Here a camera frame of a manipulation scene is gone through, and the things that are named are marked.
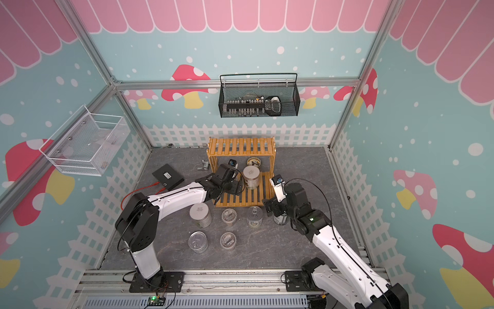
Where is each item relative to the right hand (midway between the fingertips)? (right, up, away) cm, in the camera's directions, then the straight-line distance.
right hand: (273, 194), depth 79 cm
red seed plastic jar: (-19, -19, +1) cm, 27 cm away
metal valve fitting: (-35, +12, +30) cm, 48 cm away
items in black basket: (-9, +40, +11) cm, 43 cm away
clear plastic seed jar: (-19, -11, +8) cm, 23 cm away
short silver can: (-31, -20, 0) cm, 37 cm away
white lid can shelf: (-10, +8, +15) cm, 19 cm away
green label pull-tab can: (-8, -11, +6) cm, 15 cm away
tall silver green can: (+4, -12, +7) cm, 14 cm away
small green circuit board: (-46, -40, -6) cm, 61 cm away
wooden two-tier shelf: (-7, +17, +34) cm, 39 cm away
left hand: (-18, +3, +14) cm, 23 cm away
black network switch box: (-55, +6, +26) cm, 61 cm away
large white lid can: (-32, -9, +4) cm, 33 cm away
